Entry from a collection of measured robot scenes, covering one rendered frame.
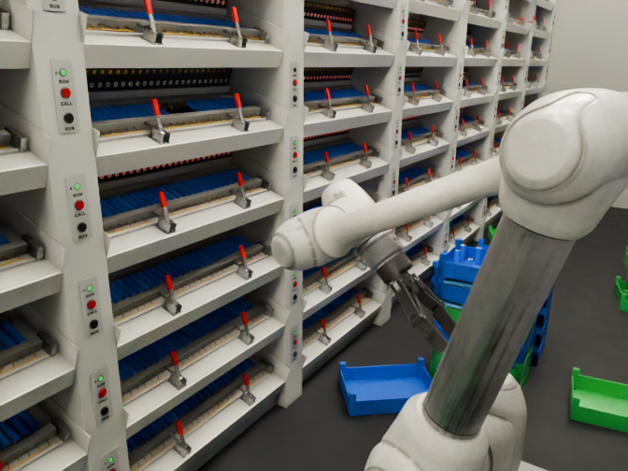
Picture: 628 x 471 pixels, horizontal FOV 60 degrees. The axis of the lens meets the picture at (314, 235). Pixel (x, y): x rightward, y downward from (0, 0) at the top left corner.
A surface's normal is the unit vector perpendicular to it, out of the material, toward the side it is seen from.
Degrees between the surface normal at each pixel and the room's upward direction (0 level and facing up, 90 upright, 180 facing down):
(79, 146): 90
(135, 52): 111
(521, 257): 92
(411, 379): 0
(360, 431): 0
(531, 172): 78
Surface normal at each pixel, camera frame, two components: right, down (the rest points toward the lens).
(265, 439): 0.01, -0.95
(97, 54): 0.78, 0.50
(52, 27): 0.84, 0.17
